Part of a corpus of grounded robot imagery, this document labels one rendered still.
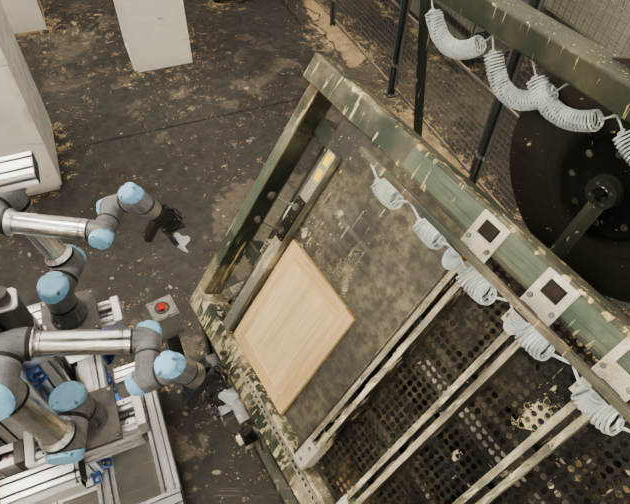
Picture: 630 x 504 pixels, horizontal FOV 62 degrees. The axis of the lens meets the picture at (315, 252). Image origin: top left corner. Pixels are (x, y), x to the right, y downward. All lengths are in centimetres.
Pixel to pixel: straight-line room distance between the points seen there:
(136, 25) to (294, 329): 404
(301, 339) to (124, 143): 322
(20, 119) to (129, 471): 249
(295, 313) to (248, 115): 320
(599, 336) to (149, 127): 428
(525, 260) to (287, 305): 102
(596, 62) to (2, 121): 361
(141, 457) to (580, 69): 255
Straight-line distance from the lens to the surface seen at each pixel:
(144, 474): 297
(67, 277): 233
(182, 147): 478
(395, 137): 175
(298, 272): 210
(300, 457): 212
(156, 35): 568
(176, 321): 253
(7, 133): 431
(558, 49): 180
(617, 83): 171
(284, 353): 218
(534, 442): 158
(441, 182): 162
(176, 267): 385
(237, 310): 236
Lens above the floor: 296
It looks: 50 degrees down
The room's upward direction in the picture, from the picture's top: 3 degrees clockwise
